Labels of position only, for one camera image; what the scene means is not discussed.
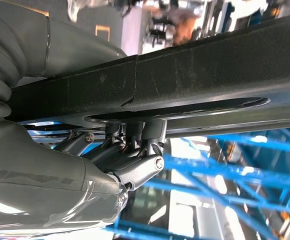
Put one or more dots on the blue metal shelf rack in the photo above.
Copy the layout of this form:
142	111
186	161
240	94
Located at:
210	170

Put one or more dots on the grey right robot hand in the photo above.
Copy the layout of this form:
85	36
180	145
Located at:
35	172

